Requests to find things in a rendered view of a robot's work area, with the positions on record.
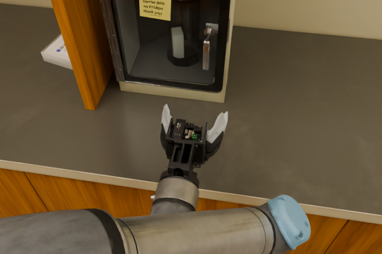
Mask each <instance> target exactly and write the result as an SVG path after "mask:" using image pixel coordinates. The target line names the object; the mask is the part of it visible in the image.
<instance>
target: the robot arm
mask: <svg viewBox="0 0 382 254"><path fill-rule="evenodd" d="M227 121H228V112H227V111H225V112H224V113H220V114H219V115H218V117H217V119H216V121H215V124H214V126H213V128H212V129H210V130H207V124H208V122H206V126H205V132H204V138H203V141H202V126H195V125H194V124H192V123H187V124H186V120H185V119H176V122H174V123H173V118H172V116H171V111H170V108H169V106H168V104H166V105H165V106H164V109H163V113H162V119H161V134H160V141H161V145H162V147H163V149H164V150H165V152H166V156H167V158H168V159H169V164H168V170H166V171H164V172H163V173H162V174H161V176H160V181H159V183H158V185H157V188H156V195H151V200H153V204H152V207H151V211H150V215H144V216H131V217H123V218H114V217H113V216H112V215H111V214H110V213H108V212H107V211H105V210H103V209H79V210H60V211H49V212H43V213H33V214H24V215H17V216H10V217H6V218H0V254H283V253H286V252H288V251H290V250H294V249H296V247H297V246H299V245H301V244H302V243H304V242H306V241H307V240H308V239H309V238H310V234H311V229H310V223H309V220H308V218H307V216H306V214H305V212H304V210H303V209H302V207H301V206H300V205H299V204H298V202H297V201H295V200H294V199H293V198H292V197H290V196H288V195H279V196H277V197H276V198H274V199H269V200H268V202H266V203H265V204H263V205H261V206H255V207H241V208H233V209H219V210H206V211H196V210H197V203H198V197H199V189H198V188H199V184H200V182H199V179H198V178H197V173H196V172H193V169H194V168H195V167H196V168H200V167H201V165H202V164H204V163H206V161H208V159H209V158H210V157H212V156H213V155H214V154H215V153H216V152H217V151H218V150H219V148H220V145H221V142H222V139H223V135H224V133H225V129H226V126H227Z"/></svg>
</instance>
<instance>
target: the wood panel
mask: <svg viewBox="0 0 382 254"><path fill-rule="evenodd" d="M51 3H52V6H53V9H54V12H55V15H56V19H57V22H58V24H59V27H60V31H61V34H62V37H63V40H64V43H65V46H66V49H67V53H68V56H69V59H70V62H71V65H72V68H73V71H74V75H75V77H76V81H77V84H78V87H79V90H80V93H81V96H82V100H83V102H84V105H85V108H86V109H88V110H96V108H97V105H98V103H99V101H100V99H101V97H102V95H103V92H104V90H105V88H106V85H107V83H108V81H109V79H110V77H111V75H112V72H113V70H114V66H113V61H112V57H111V52H110V46H109V41H108V38H107V33H106V27H105V22H104V19H103V13H102V8H101V3H100V0H51Z"/></svg>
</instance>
